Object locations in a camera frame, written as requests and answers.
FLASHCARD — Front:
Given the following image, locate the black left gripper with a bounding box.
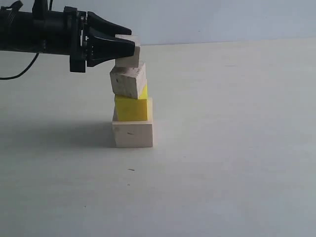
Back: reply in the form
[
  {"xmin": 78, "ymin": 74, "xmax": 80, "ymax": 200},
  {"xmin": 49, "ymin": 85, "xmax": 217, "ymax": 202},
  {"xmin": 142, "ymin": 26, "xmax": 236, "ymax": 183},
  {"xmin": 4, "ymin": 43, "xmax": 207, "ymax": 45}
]
[{"xmin": 63, "ymin": 6, "xmax": 134, "ymax": 73}]

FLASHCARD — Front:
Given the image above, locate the small pale wooden cube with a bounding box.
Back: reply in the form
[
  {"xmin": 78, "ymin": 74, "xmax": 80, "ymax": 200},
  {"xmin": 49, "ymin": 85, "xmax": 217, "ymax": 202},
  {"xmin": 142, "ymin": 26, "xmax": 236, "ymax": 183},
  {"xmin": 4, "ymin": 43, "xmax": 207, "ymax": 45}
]
[{"xmin": 115, "ymin": 34, "xmax": 141, "ymax": 68}]

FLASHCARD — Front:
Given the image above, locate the medium knotty wooden cube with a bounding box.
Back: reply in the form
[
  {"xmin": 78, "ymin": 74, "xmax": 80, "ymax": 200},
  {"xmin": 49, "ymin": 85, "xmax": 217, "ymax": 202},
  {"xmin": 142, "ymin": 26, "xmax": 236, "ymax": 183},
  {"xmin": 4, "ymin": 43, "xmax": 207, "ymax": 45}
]
[{"xmin": 110, "ymin": 62, "xmax": 147, "ymax": 99}]

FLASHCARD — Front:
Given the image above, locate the yellow cube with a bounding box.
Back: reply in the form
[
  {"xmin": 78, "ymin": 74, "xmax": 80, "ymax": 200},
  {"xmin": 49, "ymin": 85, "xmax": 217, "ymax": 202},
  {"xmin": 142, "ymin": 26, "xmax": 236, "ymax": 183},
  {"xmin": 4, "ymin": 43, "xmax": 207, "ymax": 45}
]
[{"xmin": 115, "ymin": 84, "xmax": 148, "ymax": 121}]

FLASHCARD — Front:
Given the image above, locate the large pale wooden cube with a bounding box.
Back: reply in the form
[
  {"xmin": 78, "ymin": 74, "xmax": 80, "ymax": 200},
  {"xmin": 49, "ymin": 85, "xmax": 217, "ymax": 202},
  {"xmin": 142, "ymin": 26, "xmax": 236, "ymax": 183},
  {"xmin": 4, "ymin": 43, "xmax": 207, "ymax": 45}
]
[{"xmin": 112, "ymin": 96, "xmax": 154, "ymax": 149}]

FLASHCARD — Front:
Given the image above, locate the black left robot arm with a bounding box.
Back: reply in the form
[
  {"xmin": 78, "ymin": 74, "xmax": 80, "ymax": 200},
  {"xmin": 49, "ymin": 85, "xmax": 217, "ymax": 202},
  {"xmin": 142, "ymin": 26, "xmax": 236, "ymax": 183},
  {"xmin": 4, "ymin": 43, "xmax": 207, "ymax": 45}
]
[{"xmin": 0, "ymin": 0, "xmax": 136, "ymax": 73}]

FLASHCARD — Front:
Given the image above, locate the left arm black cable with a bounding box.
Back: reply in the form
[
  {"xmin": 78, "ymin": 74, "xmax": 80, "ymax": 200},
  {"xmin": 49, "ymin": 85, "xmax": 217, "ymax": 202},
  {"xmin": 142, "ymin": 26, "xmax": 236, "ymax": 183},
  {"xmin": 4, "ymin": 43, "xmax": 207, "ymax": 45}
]
[{"xmin": 0, "ymin": 0, "xmax": 54, "ymax": 80}]

